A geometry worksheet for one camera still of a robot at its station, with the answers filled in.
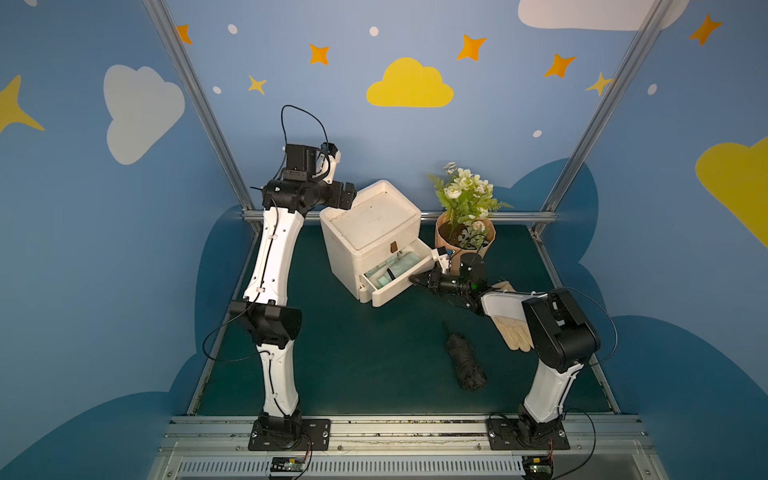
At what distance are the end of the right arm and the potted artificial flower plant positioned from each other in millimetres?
30

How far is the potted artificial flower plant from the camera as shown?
90 cm

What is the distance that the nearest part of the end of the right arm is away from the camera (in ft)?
2.74
